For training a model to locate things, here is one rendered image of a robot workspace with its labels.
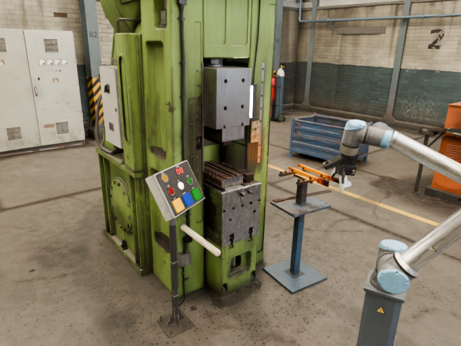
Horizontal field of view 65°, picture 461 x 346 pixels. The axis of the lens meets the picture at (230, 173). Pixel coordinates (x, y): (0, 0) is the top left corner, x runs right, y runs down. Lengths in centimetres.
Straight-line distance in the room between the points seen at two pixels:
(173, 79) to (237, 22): 64
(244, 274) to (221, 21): 194
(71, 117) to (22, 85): 96
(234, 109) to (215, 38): 49
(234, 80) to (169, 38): 50
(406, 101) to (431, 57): 114
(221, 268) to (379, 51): 849
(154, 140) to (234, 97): 73
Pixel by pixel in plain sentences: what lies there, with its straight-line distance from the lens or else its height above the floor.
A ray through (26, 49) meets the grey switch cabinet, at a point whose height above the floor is 177.
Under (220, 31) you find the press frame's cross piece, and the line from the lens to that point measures 265.
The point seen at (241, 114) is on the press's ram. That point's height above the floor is 145.
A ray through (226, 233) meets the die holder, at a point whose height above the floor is 58.
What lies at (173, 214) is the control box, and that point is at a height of 98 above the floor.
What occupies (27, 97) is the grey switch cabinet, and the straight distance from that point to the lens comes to 736.
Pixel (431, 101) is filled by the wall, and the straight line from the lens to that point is 998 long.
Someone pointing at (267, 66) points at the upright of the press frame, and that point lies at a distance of 293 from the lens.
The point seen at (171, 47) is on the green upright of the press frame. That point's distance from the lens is 244.
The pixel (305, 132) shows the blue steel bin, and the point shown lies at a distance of 656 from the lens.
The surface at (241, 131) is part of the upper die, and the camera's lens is 264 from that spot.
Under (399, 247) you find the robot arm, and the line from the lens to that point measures 226.
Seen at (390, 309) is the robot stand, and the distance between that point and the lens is 240.
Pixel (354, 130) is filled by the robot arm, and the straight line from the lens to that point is 185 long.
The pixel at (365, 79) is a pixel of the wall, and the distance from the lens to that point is 1074.
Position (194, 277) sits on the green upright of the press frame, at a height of 15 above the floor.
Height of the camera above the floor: 191
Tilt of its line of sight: 19 degrees down
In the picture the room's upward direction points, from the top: 1 degrees clockwise
